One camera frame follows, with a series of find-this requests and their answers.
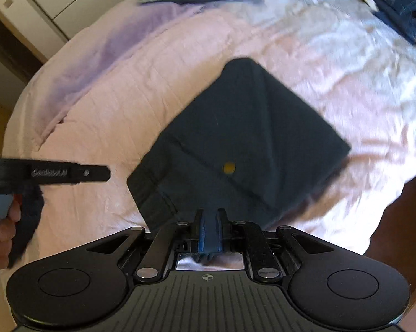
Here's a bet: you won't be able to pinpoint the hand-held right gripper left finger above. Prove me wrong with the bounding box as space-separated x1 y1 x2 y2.
86 208 209 282

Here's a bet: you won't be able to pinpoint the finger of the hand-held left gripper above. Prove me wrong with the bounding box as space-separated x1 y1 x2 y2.
77 165 112 183

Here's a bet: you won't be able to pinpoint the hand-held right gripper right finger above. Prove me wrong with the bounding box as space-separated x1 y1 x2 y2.
213 208 335 282

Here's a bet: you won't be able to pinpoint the dark green pants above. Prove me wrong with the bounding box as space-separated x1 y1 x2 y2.
127 57 352 260

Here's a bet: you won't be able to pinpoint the person's left hand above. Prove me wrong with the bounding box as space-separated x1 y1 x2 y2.
0 201 22 270

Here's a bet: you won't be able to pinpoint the bed with pink cover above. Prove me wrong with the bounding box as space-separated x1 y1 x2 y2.
2 0 416 270

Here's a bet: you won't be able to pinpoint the purple blanket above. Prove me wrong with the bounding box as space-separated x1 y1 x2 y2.
30 2 202 111

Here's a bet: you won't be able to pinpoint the blue jeans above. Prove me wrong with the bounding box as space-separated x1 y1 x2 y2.
362 0 416 45

